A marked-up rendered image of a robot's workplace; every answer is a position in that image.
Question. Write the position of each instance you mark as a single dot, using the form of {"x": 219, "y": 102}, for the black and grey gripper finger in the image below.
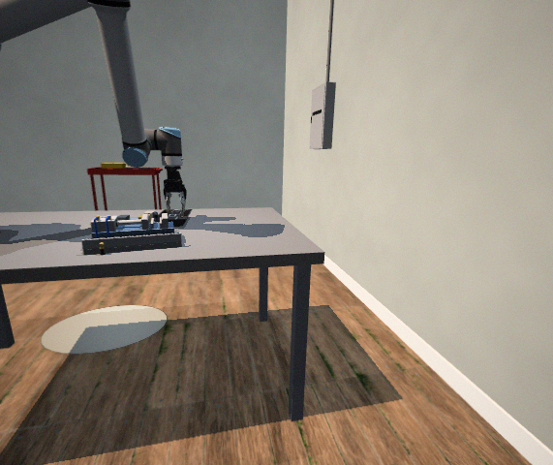
{"x": 167, "y": 196}
{"x": 183, "y": 197}

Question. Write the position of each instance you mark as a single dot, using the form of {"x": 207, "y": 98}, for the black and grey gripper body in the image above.
{"x": 173, "y": 185}

